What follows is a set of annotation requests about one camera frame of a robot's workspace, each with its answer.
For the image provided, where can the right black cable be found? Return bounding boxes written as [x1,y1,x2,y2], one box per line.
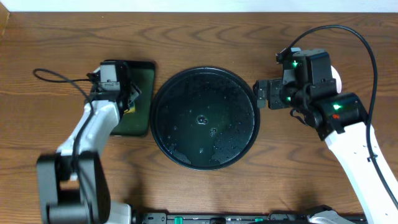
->
[284,24,398,211]

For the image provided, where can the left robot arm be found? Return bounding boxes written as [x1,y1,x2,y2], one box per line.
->
[36,81,141,223]

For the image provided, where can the white plate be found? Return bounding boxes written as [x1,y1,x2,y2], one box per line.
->
[331,66,342,93]

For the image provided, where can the black round tray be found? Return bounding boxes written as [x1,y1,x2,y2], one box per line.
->
[150,67,261,170]

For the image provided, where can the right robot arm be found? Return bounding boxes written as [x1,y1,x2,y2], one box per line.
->
[253,78,397,223]

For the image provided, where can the green yellow sponge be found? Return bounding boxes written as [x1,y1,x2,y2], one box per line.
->
[124,102,136,113]

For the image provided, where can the left black cable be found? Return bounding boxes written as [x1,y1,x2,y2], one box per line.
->
[32,68,100,175]

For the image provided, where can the black rectangular tray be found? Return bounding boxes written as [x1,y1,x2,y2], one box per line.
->
[111,60,155,137]

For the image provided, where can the black cable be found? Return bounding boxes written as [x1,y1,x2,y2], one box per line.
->
[32,68,100,175]
[284,24,398,211]

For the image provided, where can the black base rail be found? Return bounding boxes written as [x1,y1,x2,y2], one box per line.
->
[136,204,368,224]

